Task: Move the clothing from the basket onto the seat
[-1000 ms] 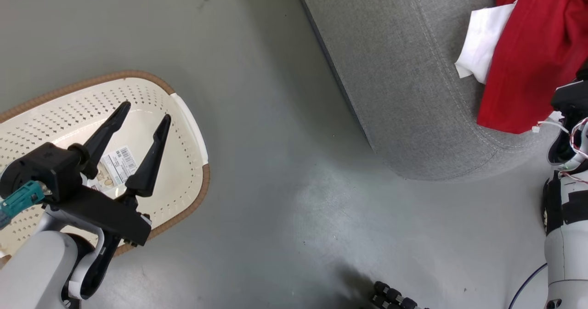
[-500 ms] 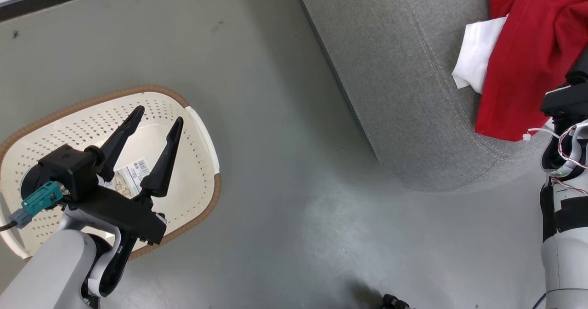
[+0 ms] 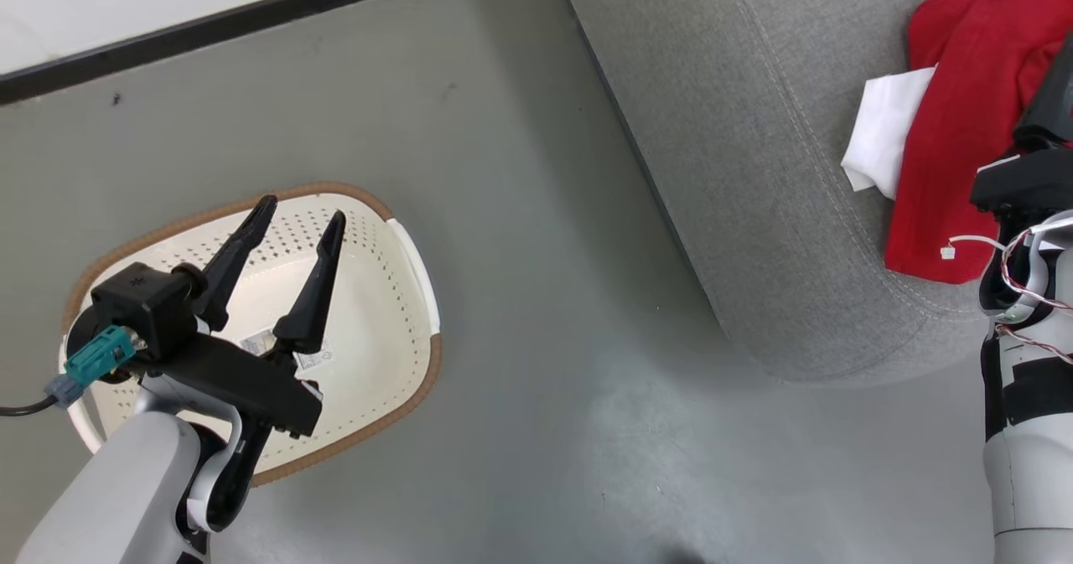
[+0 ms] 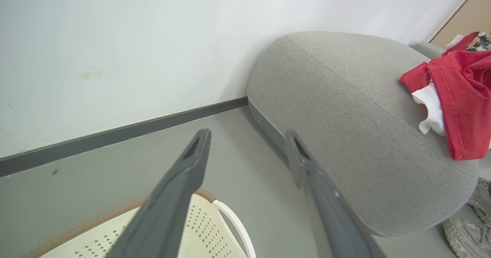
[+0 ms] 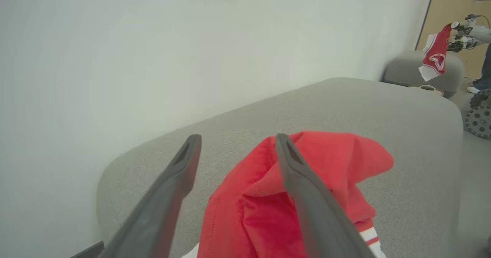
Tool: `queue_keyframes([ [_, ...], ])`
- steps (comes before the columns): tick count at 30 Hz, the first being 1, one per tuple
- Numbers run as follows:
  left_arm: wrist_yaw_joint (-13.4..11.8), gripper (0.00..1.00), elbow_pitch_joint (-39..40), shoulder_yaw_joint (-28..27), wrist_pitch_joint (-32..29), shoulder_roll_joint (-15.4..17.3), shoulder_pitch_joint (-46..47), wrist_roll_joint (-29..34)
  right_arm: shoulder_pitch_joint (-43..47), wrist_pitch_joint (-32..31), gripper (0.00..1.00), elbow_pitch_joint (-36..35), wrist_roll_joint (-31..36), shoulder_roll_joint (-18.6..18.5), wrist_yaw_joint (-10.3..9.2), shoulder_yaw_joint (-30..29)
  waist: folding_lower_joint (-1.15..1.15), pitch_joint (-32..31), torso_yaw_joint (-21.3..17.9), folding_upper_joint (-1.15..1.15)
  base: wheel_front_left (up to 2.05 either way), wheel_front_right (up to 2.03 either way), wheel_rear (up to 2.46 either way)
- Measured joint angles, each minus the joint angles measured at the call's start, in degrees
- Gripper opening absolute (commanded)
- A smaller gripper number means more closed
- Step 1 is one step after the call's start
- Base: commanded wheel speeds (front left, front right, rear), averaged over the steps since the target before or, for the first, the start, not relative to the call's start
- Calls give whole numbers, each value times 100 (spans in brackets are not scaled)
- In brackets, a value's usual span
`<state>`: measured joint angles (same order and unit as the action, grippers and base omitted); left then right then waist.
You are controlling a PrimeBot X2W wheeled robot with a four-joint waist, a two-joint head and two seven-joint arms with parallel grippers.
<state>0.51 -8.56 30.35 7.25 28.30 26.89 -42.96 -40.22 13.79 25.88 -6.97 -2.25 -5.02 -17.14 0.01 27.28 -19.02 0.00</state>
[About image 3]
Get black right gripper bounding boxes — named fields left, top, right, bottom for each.
left=970, top=149, right=1073, bottom=221

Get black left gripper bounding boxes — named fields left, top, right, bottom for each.
left=138, top=194, right=347, bottom=441

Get white garment with red stripes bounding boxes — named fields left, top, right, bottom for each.
left=841, top=66, right=938, bottom=200

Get cream perforated laundry basket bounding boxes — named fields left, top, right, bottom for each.
left=59, top=182, right=443, bottom=488

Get grey fabric sofa seat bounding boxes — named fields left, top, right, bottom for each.
left=556, top=0, right=1073, bottom=383

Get black baseboard strip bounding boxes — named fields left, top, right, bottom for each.
left=0, top=0, right=495, bottom=106

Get loose white wire with plug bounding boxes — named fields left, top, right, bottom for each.
left=941, top=235, right=1007, bottom=261

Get red white twisted wires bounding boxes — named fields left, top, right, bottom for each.
left=993, top=225, right=1073, bottom=355

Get teal left camera connector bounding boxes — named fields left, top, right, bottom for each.
left=44, top=325, right=139, bottom=407

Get black right arm strap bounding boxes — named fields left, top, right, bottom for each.
left=981, top=338, right=1073, bottom=443

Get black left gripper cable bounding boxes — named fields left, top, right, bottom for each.
left=0, top=396, right=60, bottom=419

